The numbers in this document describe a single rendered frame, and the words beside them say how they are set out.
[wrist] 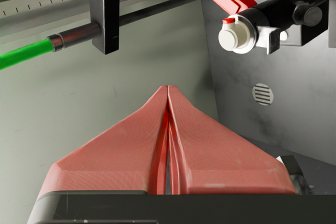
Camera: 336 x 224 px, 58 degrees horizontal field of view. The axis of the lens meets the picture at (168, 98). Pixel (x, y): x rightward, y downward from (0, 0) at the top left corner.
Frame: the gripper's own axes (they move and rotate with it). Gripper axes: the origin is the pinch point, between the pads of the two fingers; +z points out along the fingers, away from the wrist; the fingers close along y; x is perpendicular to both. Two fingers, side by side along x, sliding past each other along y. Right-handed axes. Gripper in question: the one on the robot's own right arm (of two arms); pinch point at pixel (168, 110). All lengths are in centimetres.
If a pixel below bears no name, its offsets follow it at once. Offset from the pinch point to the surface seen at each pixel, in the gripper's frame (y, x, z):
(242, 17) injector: -5.1, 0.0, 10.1
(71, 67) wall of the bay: 13.7, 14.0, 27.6
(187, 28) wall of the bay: -3.6, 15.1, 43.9
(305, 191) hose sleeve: -9.2, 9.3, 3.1
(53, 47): 12.1, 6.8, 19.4
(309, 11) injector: -10.1, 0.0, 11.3
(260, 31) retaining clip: -6.2, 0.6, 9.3
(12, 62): 15.2, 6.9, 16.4
